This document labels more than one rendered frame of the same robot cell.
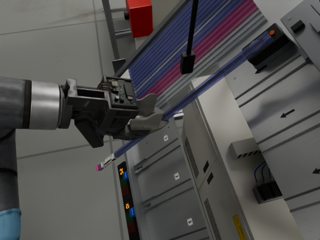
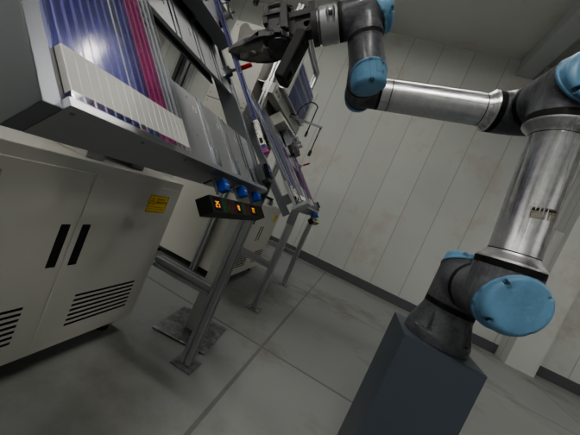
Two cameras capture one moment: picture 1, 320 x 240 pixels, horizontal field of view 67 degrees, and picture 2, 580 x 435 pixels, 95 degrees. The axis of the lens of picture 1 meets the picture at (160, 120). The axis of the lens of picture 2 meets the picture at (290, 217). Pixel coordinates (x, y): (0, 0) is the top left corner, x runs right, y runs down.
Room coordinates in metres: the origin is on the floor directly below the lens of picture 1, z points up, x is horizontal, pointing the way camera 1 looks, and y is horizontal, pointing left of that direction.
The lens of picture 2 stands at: (0.71, 0.54, 0.73)
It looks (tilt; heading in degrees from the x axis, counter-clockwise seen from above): 3 degrees down; 207
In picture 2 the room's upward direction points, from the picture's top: 24 degrees clockwise
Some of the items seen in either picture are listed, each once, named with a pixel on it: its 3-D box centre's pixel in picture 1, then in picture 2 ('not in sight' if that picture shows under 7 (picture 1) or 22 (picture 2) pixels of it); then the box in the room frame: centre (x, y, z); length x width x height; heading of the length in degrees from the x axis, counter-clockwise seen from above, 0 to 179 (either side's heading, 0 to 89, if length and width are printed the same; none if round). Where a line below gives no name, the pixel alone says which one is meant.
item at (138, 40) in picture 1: (143, 60); not in sight; (1.00, 0.10, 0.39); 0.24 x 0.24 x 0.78; 14
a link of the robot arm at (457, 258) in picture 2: not in sight; (463, 280); (-0.08, 0.65, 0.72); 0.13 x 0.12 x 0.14; 20
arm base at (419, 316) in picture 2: not in sight; (442, 321); (-0.09, 0.65, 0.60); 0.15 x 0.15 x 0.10
